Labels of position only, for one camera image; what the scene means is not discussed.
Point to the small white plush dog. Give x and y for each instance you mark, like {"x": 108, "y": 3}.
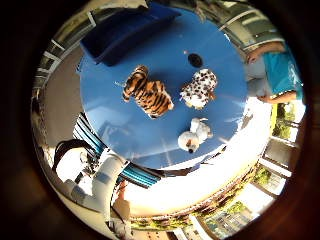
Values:
{"x": 196, "y": 133}

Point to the white brown spotted plush toy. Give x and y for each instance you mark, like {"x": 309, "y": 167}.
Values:
{"x": 199, "y": 88}

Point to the dark blue plastic container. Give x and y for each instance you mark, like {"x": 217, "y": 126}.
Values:
{"x": 123, "y": 31}

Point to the orange black striped tiger plush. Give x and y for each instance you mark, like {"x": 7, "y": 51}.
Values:
{"x": 150, "y": 93}

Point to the black round table grommet hole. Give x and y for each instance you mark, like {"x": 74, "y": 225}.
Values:
{"x": 195, "y": 60}

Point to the person in teal shirt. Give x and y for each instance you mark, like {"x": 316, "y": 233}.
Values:
{"x": 281, "y": 71}

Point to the blue striped frame under table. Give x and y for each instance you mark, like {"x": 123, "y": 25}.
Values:
{"x": 136, "y": 173}

